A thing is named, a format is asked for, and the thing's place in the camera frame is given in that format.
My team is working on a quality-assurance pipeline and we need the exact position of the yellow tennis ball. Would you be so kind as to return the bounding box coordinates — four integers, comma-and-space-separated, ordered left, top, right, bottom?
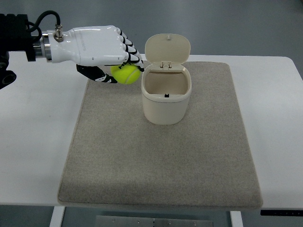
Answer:
110, 63, 141, 85

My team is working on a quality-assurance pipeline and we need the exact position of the white table leg right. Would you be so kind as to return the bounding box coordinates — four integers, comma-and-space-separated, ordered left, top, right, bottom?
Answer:
230, 211, 243, 227

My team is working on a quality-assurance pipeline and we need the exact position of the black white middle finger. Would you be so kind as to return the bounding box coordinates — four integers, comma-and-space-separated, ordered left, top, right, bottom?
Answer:
125, 44, 141, 57

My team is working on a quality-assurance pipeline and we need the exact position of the grey felt mat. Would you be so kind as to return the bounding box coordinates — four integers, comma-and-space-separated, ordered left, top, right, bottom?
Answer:
57, 62, 263, 210

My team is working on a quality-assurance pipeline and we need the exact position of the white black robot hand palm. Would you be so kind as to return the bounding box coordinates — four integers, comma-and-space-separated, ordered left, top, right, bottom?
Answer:
34, 26, 125, 66

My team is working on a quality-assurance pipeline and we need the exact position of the cream lidded bin box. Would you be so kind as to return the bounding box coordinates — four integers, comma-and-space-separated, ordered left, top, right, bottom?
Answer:
141, 34, 192, 125

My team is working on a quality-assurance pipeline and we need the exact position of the black desk control panel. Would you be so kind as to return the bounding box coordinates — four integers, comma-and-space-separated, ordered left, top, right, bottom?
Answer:
260, 210, 303, 217

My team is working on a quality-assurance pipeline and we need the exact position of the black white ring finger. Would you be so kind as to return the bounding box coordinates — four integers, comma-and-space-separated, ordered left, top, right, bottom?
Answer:
120, 36, 134, 46

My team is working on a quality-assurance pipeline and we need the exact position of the white table leg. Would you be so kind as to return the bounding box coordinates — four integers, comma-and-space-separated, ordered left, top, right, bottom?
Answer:
49, 206, 65, 227
230, 211, 243, 227

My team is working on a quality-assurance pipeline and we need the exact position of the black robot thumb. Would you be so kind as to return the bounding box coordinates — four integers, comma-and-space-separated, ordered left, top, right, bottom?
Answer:
76, 64, 118, 84

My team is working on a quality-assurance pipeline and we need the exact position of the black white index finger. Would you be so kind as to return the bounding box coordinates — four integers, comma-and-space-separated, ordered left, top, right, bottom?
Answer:
127, 53, 144, 72

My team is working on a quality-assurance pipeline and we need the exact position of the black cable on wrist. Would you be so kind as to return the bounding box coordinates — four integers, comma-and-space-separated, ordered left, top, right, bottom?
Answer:
28, 10, 64, 42

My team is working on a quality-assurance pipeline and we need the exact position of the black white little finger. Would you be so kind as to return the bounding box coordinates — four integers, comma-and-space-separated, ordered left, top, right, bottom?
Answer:
116, 27, 127, 38

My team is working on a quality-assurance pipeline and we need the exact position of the white table leg left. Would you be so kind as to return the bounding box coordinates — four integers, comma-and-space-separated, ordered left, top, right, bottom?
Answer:
49, 206, 65, 227

